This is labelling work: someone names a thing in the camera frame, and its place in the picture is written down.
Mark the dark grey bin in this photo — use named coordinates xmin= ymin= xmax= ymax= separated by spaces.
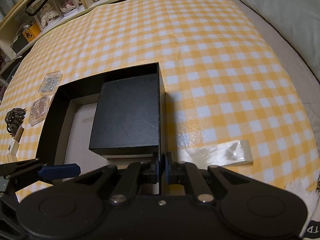
xmin=11 ymin=34 xmax=28 ymax=53

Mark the black cardboard box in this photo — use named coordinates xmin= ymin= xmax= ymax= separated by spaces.
xmin=35 ymin=62 xmax=166 ymax=195

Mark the black printed item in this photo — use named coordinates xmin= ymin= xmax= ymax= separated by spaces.
xmin=300 ymin=219 xmax=320 ymax=240

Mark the cream shelf unit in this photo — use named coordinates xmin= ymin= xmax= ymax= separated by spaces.
xmin=0 ymin=0 xmax=94 ymax=60

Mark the clear plastic tape strip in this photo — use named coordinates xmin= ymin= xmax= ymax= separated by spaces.
xmin=184 ymin=139 xmax=253 ymax=168

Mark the clear case with grey contents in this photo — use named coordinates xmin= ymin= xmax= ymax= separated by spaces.
xmin=38 ymin=70 xmax=63 ymax=96

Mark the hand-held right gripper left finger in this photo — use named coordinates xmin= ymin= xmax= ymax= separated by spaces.
xmin=72 ymin=152 xmax=162 ymax=204

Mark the small black lidded box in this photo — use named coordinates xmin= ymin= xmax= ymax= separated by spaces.
xmin=89 ymin=74 xmax=161 ymax=159

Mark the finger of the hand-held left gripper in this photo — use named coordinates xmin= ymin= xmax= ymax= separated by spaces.
xmin=0 ymin=159 xmax=81 ymax=181

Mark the row of clear display boxes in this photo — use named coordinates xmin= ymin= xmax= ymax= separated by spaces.
xmin=37 ymin=0 xmax=86 ymax=28

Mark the small brown white card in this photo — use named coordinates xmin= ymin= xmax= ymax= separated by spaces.
xmin=9 ymin=126 xmax=25 ymax=155

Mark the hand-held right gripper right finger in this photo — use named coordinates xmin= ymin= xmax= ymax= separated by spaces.
xmin=164 ymin=152 xmax=251 ymax=203

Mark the grey pillow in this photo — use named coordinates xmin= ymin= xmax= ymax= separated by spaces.
xmin=229 ymin=0 xmax=320 ymax=80

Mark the white fluffy rug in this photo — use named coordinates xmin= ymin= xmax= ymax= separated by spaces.
xmin=285 ymin=180 xmax=320 ymax=230

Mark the clear bag with black handle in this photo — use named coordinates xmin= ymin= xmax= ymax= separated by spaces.
xmin=24 ymin=0 xmax=53 ymax=16

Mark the brown hair claw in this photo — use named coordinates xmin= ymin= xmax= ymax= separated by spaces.
xmin=5 ymin=107 xmax=27 ymax=135

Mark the yellow checkered tablecloth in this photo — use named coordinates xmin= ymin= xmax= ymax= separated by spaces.
xmin=0 ymin=0 xmax=320 ymax=205

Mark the clear case with pink contents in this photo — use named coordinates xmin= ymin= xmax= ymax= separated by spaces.
xmin=28 ymin=95 xmax=53 ymax=127

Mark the yellow box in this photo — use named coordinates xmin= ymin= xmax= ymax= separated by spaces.
xmin=22 ymin=24 xmax=38 ymax=42

